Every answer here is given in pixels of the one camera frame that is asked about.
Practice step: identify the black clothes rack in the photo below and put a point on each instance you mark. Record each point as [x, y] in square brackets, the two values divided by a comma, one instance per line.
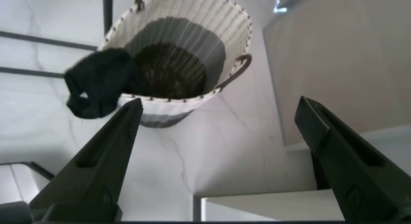
[48, 40]

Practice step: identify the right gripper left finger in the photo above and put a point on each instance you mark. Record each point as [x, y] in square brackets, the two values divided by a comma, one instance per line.
[93, 172]

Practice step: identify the white laundry basket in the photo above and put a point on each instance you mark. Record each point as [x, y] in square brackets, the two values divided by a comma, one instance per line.
[224, 25]

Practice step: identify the black garment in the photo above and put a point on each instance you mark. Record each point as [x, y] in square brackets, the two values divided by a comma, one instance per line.
[96, 76]

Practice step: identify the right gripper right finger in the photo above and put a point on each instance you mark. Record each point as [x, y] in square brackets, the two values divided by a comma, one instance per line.
[359, 166]

